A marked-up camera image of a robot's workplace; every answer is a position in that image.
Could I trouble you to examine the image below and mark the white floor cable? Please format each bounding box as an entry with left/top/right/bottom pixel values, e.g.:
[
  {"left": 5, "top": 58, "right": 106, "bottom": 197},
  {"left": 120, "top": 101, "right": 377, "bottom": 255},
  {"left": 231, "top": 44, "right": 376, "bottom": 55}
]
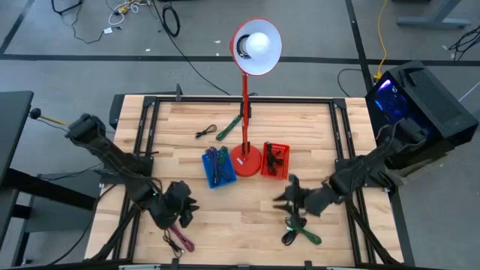
[{"left": 103, "top": 0, "right": 151, "bottom": 35}]

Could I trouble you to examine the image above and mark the red plastic basket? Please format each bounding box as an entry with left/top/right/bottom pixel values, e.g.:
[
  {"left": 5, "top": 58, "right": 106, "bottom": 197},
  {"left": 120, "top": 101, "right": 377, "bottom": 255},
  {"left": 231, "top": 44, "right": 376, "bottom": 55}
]
[{"left": 259, "top": 141, "right": 292, "bottom": 181}]

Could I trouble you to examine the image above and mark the blue braided USB cable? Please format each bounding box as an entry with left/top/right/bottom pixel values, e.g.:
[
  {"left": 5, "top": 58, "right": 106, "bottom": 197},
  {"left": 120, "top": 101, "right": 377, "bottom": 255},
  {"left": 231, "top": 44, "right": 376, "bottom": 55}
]
[
  {"left": 211, "top": 148, "right": 234, "bottom": 182},
  {"left": 205, "top": 146, "right": 226, "bottom": 187}
]

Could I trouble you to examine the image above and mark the magenta braided USB cable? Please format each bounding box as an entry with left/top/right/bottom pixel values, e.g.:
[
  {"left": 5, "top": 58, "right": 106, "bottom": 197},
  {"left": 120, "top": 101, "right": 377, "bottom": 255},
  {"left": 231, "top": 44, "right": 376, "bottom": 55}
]
[{"left": 167, "top": 223, "right": 197, "bottom": 253}]

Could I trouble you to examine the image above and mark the black coiled floor cable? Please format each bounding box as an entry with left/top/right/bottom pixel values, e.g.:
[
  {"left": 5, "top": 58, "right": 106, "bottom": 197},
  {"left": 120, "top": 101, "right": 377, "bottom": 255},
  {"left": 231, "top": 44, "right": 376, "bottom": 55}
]
[{"left": 161, "top": 3, "right": 182, "bottom": 38}]

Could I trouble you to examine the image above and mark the grey desk foot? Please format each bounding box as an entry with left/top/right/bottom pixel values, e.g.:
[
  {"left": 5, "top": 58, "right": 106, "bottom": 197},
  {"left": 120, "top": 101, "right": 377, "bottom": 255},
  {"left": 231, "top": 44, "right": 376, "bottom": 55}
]
[{"left": 391, "top": 0, "right": 473, "bottom": 30}]

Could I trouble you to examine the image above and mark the red desk lamp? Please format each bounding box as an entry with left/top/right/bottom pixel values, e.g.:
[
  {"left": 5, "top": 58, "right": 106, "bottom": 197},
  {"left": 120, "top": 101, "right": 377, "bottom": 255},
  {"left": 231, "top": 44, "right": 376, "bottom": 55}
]
[{"left": 229, "top": 17, "right": 283, "bottom": 178}]

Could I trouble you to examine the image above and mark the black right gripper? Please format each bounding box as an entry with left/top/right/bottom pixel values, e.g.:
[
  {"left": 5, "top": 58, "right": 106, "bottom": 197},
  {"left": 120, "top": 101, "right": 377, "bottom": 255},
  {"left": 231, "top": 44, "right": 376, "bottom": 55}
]
[{"left": 272, "top": 174, "right": 341, "bottom": 218}]

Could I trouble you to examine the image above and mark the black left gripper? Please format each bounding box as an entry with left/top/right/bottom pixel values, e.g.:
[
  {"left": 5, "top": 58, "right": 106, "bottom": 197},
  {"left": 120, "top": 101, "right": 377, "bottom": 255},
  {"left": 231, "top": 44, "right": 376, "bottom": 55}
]
[{"left": 149, "top": 181, "right": 200, "bottom": 230}]

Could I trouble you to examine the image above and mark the black desk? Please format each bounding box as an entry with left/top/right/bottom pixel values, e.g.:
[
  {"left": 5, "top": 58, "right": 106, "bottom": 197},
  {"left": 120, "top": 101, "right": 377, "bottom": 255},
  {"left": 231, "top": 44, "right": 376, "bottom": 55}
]
[{"left": 0, "top": 89, "right": 98, "bottom": 263}]

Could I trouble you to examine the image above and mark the wooden handle black knob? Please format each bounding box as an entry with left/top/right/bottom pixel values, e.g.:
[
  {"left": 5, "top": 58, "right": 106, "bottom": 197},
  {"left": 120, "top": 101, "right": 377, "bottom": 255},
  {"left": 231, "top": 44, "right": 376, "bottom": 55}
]
[{"left": 28, "top": 107, "right": 72, "bottom": 127}]

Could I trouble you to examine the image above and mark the green braided USB cable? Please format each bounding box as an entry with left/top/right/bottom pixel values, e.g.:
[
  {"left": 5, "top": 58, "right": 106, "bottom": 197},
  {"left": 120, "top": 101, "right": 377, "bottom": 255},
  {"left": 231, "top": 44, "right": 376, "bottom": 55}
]
[
  {"left": 215, "top": 114, "right": 243, "bottom": 142},
  {"left": 217, "top": 145, "right": 230, "bottom": 166},
  {"left": 283, "top": 216, "right": 323, "bottom": 247}
]

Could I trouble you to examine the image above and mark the long black floor cable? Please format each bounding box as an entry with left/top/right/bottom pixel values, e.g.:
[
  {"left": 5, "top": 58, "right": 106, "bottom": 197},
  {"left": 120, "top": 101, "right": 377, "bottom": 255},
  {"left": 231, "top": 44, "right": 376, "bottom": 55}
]
[{"left": 149, "top": 0, "right": 232, "bottom": 97}]

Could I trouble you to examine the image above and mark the black computer tower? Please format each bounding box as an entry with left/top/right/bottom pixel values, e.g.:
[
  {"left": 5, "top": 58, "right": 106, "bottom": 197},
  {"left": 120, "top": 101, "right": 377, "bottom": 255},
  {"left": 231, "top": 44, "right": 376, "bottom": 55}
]
[{"left": 364, "top": 59, "right": 480, "bottom": 170}]

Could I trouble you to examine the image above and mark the blue plastic basket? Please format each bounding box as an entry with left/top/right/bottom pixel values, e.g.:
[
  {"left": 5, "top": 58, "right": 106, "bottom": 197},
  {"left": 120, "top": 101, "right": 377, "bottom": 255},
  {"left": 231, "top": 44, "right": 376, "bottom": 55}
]
[{"left": 201, "top": 146, "right": 238, "bottom": 190}]

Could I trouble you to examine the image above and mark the yellow floor cable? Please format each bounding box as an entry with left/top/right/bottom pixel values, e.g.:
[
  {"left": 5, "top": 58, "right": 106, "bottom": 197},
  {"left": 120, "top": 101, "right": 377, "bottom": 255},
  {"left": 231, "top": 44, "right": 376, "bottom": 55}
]
[{"left": 372, "top": 0, "right": 390, "bottom": 82}]

